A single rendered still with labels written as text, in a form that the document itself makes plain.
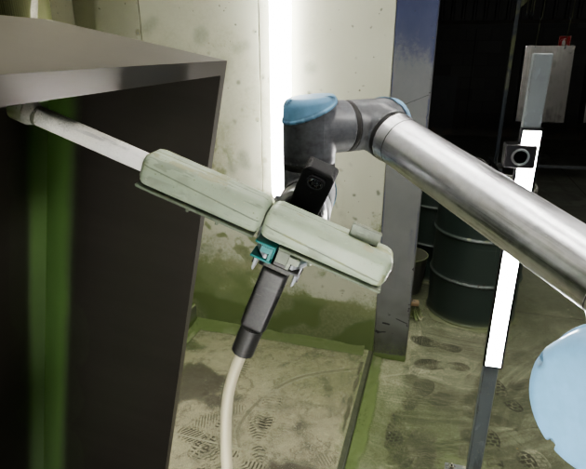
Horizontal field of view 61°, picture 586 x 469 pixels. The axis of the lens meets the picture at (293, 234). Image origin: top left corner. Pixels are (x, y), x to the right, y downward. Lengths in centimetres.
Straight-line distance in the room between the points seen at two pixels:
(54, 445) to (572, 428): 131
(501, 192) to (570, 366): 29
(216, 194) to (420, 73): 195
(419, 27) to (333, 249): 195
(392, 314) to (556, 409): 230
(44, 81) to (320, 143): 46
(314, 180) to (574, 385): 37
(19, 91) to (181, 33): 232
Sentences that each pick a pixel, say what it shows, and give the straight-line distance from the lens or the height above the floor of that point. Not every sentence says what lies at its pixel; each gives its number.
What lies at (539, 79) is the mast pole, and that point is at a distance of 164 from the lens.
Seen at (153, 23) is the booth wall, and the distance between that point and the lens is 284.
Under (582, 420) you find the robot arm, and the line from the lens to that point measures 51.
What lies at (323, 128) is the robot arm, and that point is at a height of 153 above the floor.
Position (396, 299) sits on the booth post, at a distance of 274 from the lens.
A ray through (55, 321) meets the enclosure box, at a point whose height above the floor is 105.
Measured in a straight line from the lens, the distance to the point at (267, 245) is 57.
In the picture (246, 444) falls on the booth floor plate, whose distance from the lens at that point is 234.
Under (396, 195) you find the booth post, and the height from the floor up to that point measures 96.
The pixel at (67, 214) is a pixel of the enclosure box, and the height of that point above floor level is 132.
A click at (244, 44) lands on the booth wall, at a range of 262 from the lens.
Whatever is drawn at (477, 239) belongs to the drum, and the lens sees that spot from 310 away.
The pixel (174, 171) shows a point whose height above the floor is 152.
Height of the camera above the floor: 165
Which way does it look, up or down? 21 degrees down
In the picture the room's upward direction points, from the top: straight up
